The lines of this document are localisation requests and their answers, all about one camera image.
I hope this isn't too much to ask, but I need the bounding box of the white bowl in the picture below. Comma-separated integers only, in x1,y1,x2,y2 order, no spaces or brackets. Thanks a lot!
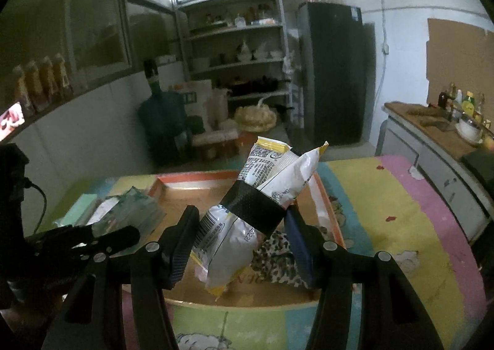
457,118,484,142

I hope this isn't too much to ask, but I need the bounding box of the blue water jug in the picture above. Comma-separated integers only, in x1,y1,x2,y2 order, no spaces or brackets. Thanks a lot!
138,89,190,166

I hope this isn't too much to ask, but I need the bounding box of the dark water jug pump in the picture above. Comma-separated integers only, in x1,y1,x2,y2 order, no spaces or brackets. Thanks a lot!
144,60,161,94

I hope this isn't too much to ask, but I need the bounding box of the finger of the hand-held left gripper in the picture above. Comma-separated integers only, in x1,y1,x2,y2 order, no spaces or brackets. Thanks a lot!
23,225,140,263

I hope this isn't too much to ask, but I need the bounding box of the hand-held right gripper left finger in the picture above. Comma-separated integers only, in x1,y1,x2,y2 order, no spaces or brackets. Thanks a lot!
40,205,201,350

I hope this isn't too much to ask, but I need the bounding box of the cardboard sheet on wall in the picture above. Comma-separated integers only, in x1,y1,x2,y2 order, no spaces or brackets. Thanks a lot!
426,18,494,104

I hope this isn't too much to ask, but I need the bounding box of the dark grey refrigerator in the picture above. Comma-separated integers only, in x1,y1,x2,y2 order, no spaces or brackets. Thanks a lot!
296,2,377,147

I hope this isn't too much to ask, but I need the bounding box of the cardboard tray with orange rim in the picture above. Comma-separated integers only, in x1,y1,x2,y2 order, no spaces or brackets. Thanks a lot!
149,170,346,310

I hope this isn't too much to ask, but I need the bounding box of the taped white snack packet bundle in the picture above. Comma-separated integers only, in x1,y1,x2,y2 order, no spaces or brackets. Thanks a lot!
190,136,329,298

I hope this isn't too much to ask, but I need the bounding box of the white metal shelf rack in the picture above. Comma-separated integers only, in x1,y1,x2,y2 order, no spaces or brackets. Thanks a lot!
175,0,295,130

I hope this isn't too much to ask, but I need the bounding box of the white sack with green label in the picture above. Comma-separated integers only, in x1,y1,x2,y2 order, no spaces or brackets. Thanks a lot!
184,80,214,120

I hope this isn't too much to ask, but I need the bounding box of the pale green box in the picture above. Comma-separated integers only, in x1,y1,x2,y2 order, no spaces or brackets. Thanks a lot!
52,193,99,227

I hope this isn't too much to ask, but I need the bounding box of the leopard print cloth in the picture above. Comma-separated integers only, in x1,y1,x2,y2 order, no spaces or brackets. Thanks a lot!
251,230,309,287

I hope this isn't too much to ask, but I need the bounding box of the wall power cable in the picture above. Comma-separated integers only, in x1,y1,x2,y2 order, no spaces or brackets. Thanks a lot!
368,0,390,98

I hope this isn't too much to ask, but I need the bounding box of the pale noodle pack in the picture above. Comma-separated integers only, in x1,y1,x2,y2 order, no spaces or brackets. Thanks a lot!
192,130,239,147

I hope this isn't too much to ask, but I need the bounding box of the grey gas cylinder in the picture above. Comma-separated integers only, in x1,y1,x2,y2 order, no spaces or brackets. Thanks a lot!
376,119,388,157

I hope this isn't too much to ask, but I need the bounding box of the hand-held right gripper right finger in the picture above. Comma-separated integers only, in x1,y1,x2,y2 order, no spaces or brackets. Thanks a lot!
283,205,444,350

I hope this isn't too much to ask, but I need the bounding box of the round yellow basket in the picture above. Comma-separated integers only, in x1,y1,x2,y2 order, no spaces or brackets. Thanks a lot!
234,105,278,132

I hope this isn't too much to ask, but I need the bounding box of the wooden cutting board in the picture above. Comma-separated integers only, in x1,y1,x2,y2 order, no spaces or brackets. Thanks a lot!
384,102,480,160

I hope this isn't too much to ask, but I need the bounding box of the glass door cabinet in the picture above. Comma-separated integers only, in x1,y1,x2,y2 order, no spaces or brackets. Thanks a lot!
0,0,179,103

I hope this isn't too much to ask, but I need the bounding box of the row of condiment bottles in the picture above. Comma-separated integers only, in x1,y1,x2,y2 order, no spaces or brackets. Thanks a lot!
438,83,488,124

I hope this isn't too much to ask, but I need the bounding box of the floral tissue pack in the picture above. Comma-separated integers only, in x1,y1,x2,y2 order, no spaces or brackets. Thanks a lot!
87,186,166,237

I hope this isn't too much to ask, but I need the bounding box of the white kitchen counter cabinet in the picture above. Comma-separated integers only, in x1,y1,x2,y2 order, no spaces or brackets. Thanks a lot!
376,102,494,243

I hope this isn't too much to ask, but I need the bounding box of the red and white box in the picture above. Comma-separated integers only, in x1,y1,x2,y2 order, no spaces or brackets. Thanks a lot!
0,102,26,142

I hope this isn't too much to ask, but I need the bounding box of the black cable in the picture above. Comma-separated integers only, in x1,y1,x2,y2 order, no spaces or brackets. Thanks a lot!
23,179,48,235

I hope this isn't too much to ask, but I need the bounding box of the black induction cooker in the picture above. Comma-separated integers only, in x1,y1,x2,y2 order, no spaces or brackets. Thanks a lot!
461,149,494,183

